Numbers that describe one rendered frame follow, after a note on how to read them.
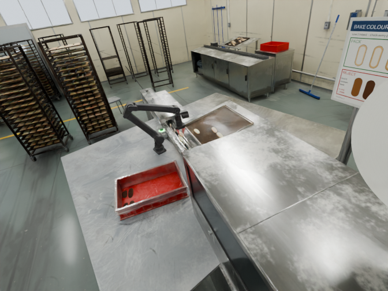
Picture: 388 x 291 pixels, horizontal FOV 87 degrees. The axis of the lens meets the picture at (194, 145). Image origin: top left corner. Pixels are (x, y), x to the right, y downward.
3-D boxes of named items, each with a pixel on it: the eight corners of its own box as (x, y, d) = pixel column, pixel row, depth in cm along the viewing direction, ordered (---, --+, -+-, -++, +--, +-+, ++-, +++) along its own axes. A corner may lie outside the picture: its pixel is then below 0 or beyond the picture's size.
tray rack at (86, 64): (89, 146, 384) (36, 42, 285) (89, 133, 430) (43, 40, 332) (121, 136, 401) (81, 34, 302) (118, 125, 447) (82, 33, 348)
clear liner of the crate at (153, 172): (118, 187, 157) (113, 178, 151) (178, 168, 166) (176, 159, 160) (118, 222, 129) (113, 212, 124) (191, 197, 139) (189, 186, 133)
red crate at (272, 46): (259, 50, 468) (259, 44, 461) (271, 47, 479) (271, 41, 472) (276, 52, 429) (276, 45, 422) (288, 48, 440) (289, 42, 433)
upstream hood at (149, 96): (141, 94, 328) (139, 89, 323) (151, 92, 332) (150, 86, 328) (161, 125, 229) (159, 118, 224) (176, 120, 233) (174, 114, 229)
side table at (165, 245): (93, 209, 252) (60, 157, 207) (159, 172, 293) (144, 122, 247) (164, 389, 124) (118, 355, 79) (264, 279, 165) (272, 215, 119)
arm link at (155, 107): (127, 107, 168) (127, 111, 159) (127, 100, 165) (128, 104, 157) (177, 110, 184) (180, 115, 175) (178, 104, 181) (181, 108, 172)
